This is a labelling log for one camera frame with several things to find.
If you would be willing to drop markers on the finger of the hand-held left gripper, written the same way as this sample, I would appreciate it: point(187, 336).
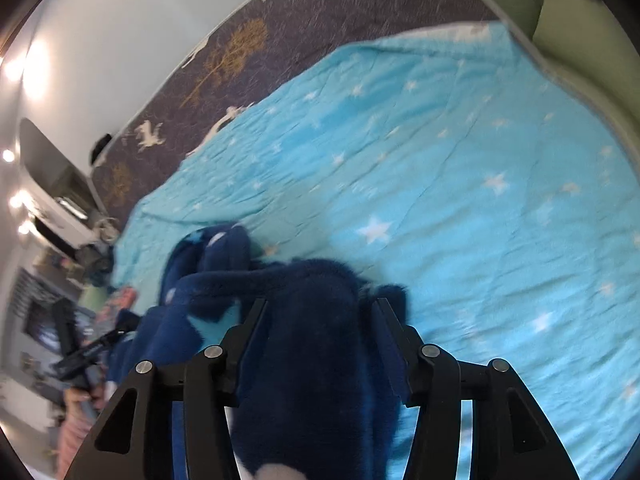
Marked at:
point(64, 327)
point(117, 332)

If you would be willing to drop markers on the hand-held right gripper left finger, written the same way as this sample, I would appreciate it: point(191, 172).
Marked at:
point(235, 355)

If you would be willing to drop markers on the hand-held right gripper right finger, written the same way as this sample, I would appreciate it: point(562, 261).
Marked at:
point(395, 357)

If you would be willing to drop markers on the blue fleece pajama jacket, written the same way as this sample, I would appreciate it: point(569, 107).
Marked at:
point(310, 360)

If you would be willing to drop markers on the person's left forearm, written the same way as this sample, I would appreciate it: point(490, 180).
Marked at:
point(72, 445)

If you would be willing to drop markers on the person's left hand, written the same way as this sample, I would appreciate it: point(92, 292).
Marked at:
point(75, 400)

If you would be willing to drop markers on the floral and pink folded cloth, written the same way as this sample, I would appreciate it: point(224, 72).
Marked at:
point(119, 305)

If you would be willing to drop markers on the light blue star blanket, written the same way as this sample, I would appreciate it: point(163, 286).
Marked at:
point(425, 185)

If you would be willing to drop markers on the deer print mattress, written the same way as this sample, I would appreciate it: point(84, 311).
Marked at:
point(280, 35)

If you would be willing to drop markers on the green pillow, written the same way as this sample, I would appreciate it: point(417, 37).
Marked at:
point(585, 20)

